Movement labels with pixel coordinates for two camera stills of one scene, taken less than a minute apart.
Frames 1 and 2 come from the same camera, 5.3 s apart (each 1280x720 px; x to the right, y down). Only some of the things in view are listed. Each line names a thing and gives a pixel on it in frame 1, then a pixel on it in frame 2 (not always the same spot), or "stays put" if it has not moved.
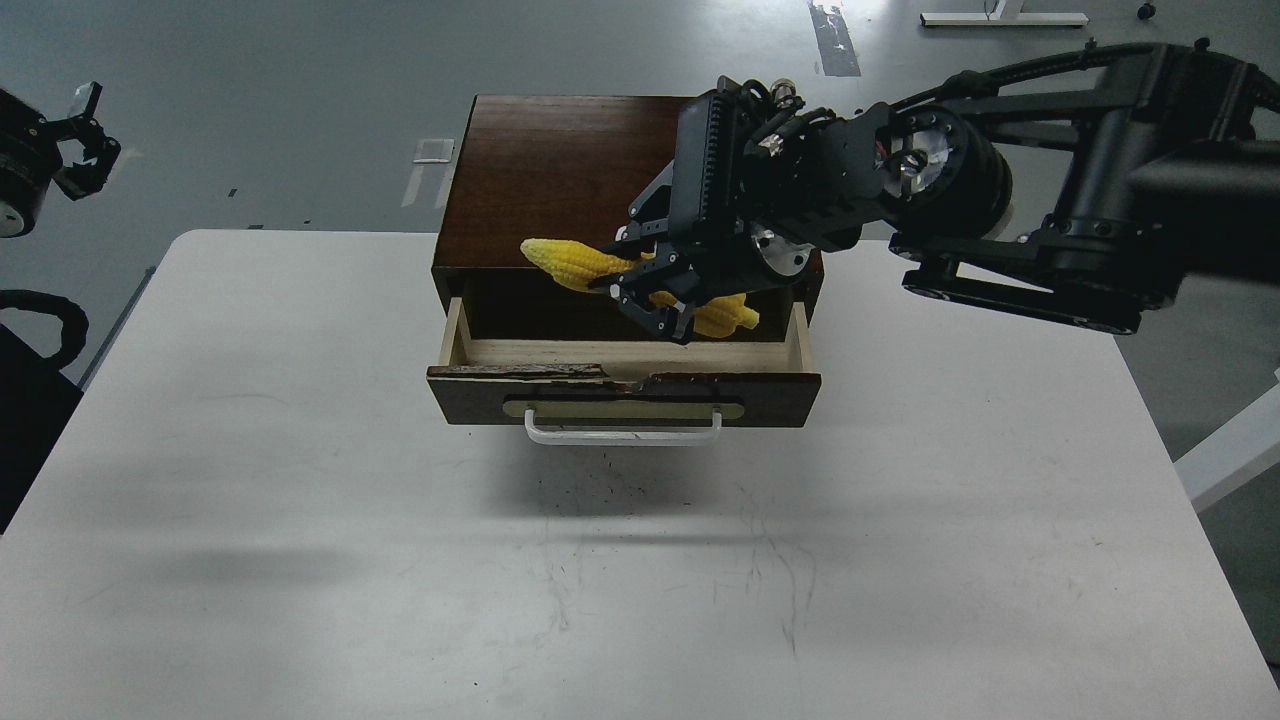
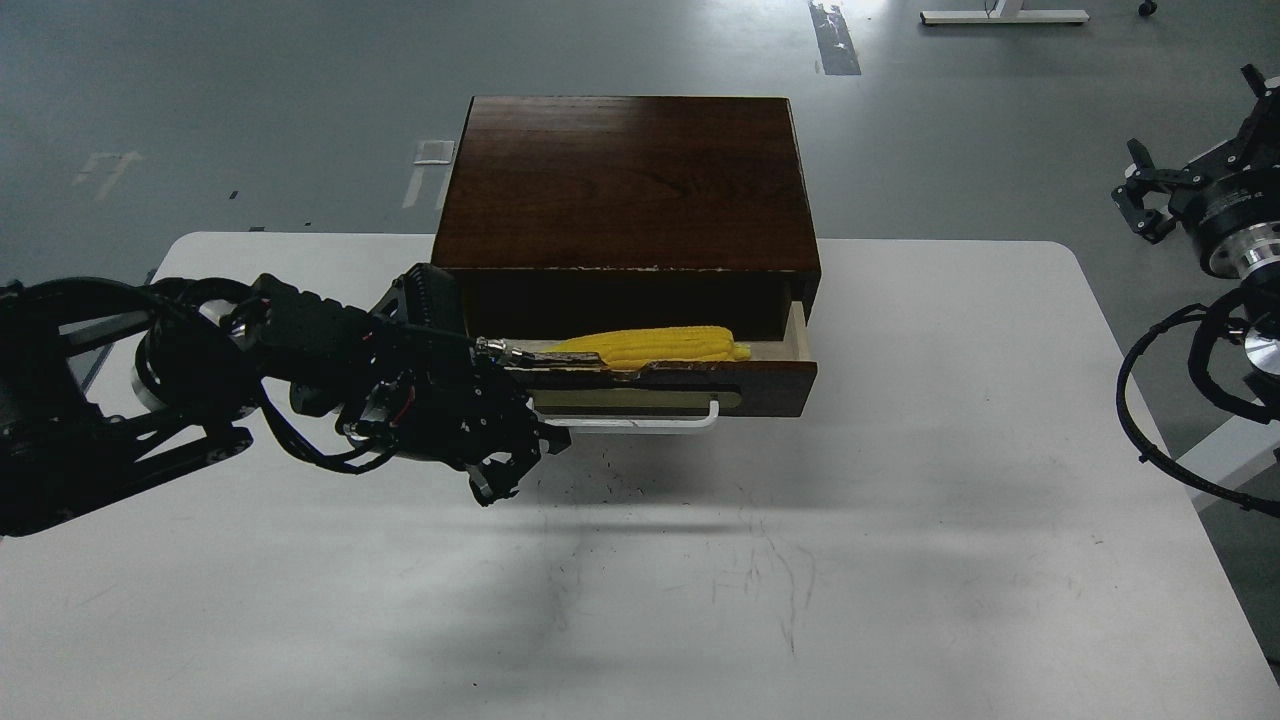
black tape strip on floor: x=837 y=50 stays put
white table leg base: x=1004 y=13 stays put
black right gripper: x=760 y=182 -> x=1227 y=195
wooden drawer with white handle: x=616 y=392 stays put
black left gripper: x=31 y=157 -> x=406 y=377
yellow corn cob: x=583 y=269 -> x=636 y=350
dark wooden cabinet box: x=569 y=169 stays put
